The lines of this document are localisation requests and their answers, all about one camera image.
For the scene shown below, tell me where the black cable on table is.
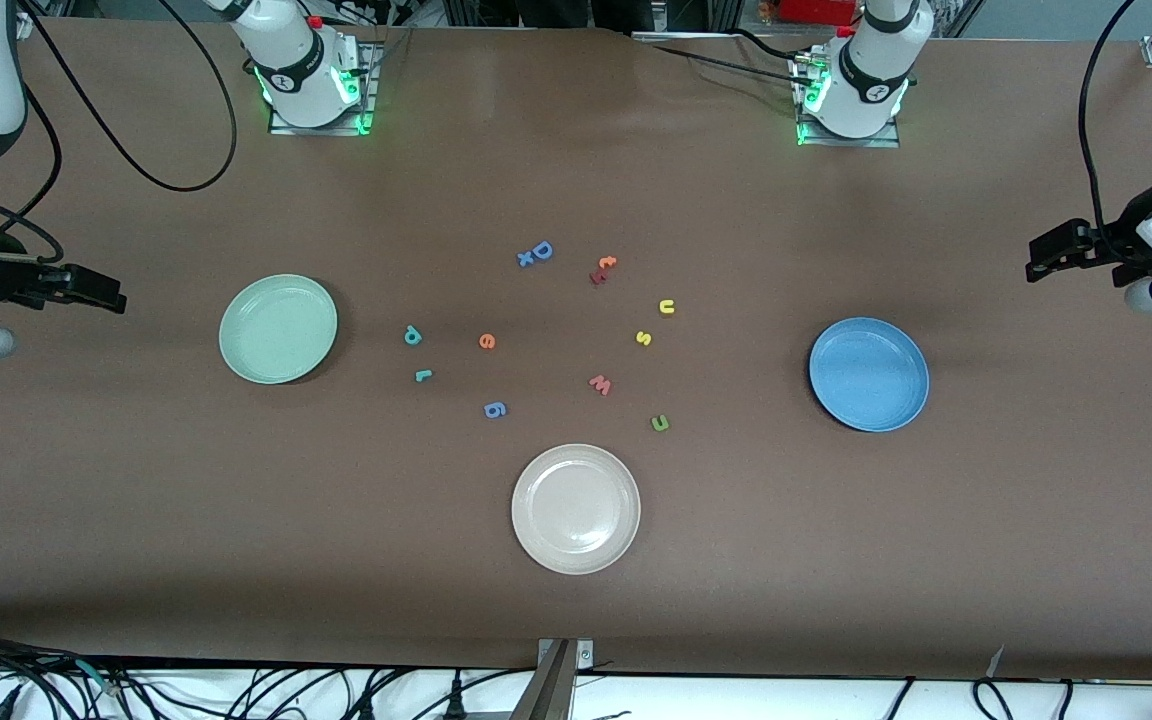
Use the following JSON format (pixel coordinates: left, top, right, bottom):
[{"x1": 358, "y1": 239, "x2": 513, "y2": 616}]
[{"x1": 651, "y1": 28, "x2": 817, "y2": 86}]

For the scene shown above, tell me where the beige round plate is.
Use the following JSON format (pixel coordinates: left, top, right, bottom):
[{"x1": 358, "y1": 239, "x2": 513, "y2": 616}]
[{"x1": 511, "y1": 443, "x2": 642, "y2": 576}]

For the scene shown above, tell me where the metal table edge bracket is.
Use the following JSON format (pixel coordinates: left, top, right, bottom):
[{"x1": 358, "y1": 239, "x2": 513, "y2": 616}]
[{"x1": 511, "y1": 638, "x2": 597, "y2": 720}]

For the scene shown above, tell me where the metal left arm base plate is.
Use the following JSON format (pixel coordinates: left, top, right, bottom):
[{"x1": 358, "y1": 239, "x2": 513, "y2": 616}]
[{"x1": 794, "y1": 50, "x2": 902, "y2": 149}]

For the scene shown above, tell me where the pale green round plate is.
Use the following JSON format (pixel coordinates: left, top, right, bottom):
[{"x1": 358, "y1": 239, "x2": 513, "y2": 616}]
[{"x1": 218, "y1": 274, "x2": 339, "y2": 386}]

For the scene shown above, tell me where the blue round plate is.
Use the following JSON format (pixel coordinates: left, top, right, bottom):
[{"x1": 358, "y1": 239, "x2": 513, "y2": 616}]
[{"x1": 808, "y1": 317, "x2": 931, "y2": 433}]

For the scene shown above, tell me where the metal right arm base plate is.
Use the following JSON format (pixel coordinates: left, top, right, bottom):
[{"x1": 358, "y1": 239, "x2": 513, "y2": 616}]
[{"x1": 268, "y1": 40, "x2": 379, "y2": 136}]

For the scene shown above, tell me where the red box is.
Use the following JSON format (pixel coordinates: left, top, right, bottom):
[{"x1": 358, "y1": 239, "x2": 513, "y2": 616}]
[{"x1": 774, "y1": 0, "x2": 862, "y2": 26}]

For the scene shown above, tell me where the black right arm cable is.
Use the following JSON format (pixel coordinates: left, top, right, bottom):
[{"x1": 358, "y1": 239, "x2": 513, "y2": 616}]
[{"x1": 0, "y1": 0, "x2": 239, "y2": 266}]

